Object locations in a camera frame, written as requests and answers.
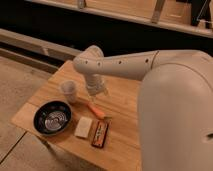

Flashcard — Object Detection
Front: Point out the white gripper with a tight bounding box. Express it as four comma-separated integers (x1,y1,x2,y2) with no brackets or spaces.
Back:
85,74,108,96

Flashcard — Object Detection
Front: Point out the black ceramic bowl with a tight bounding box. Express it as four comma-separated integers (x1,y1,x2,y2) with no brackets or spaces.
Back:
33,101,72,135

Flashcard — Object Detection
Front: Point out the orange pepper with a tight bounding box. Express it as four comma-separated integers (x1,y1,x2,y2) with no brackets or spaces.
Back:
87,103,109,120

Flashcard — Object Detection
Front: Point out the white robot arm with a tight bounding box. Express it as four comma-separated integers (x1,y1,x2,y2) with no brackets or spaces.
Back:
73,46,213,171

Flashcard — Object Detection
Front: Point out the wooden table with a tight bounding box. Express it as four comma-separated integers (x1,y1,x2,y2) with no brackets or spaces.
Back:
12,60,141,171

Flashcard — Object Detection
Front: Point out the beige sponge block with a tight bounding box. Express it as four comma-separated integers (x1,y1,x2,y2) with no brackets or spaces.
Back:
74,117,93,138

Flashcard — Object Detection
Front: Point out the translucent plastic cup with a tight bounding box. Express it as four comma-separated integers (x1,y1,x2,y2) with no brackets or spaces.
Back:
59,80,77,104

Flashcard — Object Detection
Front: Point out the red and black box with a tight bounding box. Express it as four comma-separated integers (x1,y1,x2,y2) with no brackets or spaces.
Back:
91,121,109,148

